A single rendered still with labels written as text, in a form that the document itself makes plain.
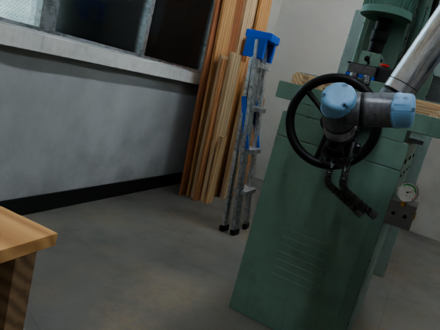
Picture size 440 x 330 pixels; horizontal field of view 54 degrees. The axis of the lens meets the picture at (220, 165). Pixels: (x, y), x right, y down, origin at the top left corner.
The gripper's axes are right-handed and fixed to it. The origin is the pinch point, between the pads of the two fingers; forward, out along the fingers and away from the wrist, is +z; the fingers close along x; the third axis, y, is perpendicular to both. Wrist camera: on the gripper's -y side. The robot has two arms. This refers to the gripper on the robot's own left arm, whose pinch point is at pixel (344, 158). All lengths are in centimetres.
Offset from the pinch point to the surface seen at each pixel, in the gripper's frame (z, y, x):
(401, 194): 18.7, -2.4, 16.8
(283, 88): 13.0, -25.0, -31.6
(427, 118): 12.1, -26.4, 16.5
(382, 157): 19.8, -13.0, 7.4
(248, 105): 84, -51, -76
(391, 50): 23, -58, -4
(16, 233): -58, 56, -34
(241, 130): 93, -39, -77
